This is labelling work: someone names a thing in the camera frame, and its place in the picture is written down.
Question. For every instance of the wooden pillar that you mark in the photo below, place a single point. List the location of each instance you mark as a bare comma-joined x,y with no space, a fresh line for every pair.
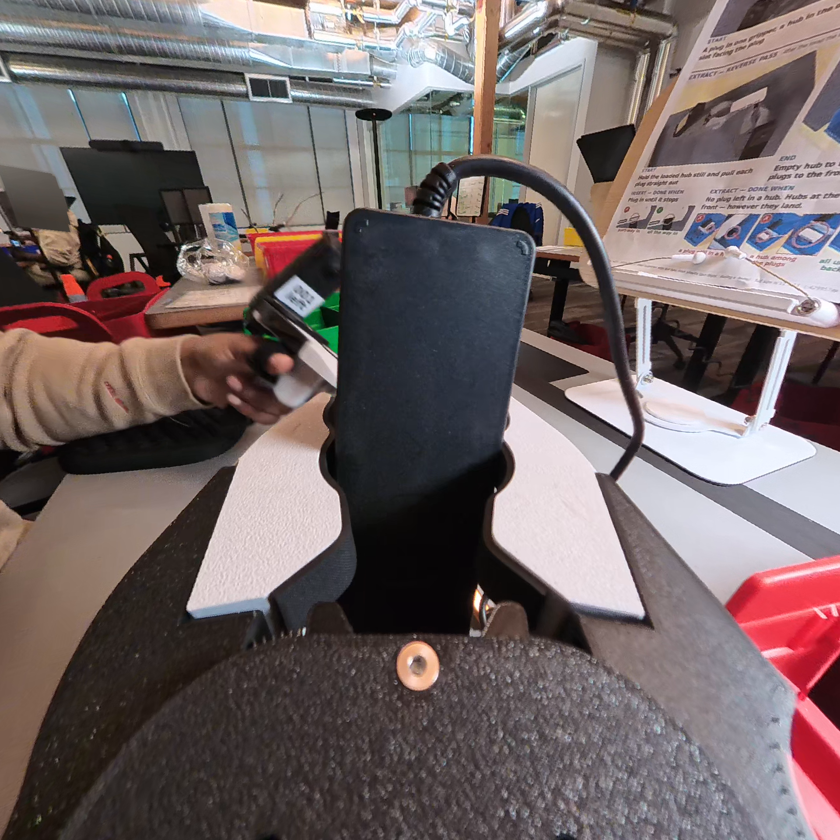
487,79

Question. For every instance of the black backpack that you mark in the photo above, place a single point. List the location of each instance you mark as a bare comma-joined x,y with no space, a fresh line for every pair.
102,253

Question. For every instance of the small yellow box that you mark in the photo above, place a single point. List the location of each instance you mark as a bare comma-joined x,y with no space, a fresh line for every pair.
574,237

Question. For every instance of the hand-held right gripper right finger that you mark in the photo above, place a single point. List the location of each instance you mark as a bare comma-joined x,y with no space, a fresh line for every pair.
564,525

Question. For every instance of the paper sheet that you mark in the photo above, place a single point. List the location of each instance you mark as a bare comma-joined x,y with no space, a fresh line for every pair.
203,298

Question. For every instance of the clear plastic bag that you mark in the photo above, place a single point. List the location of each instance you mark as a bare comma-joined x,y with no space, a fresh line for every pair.
210,262

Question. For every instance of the instruction poster on white stand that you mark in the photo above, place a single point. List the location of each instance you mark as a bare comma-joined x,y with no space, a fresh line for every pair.
604,200

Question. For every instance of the blue striped jacket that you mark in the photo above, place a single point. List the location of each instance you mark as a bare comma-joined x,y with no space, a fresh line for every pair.
522,220

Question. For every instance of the black wedge-shaped object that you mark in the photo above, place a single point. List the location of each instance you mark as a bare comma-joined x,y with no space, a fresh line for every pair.
607,151

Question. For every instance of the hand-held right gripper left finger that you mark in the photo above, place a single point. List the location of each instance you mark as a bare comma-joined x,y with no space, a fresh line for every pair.
262,525

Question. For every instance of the black floor lamp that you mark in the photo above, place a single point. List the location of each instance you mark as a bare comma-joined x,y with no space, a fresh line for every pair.
374,115

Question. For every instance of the person's left hand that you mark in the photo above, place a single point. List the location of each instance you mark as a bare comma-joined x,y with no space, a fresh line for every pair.
216,367

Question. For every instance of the white document stand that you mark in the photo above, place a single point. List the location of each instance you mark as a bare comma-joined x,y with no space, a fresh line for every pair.
689,446

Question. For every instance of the person's left forearm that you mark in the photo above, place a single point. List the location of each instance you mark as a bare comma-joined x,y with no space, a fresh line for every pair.
98,387

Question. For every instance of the wooden table with black legs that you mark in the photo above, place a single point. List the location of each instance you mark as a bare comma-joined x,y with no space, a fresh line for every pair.
558,254

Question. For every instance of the black swivel chair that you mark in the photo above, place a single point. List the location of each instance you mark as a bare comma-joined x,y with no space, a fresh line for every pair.
663,321

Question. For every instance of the green storage bin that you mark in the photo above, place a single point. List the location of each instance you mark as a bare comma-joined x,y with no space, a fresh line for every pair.
328,315

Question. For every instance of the black usb hub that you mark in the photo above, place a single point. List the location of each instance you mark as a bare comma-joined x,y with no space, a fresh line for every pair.
426,361

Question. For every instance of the wipes canister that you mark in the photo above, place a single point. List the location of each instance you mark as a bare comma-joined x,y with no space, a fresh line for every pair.
220,223

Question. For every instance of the large red plastic bin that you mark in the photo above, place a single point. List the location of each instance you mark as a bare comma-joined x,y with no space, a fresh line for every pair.
787,604

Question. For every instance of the red storage bin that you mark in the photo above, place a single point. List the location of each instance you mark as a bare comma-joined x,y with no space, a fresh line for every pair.
282,233
282,259

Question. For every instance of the printed instruction sheet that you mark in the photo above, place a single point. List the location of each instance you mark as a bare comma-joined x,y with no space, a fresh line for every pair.
754,131

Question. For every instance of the ceiling air vent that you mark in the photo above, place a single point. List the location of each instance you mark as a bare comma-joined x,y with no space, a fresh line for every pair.
269,88

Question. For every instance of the black display screen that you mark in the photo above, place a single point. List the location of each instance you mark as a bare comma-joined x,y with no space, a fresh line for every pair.
124,184

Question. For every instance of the silver ceiling duct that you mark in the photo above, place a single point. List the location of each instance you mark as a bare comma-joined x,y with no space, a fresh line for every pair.
131,75

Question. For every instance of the black wrist rest pad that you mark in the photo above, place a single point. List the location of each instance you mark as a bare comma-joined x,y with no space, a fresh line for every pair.
151,446

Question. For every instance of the red plastic tote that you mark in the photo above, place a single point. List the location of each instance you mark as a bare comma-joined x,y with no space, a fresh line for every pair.
39,316

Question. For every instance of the brown work table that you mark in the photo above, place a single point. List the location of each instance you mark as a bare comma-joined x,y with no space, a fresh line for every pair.
197,316

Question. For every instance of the white note board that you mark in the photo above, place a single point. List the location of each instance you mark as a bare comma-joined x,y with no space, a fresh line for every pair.
470,195

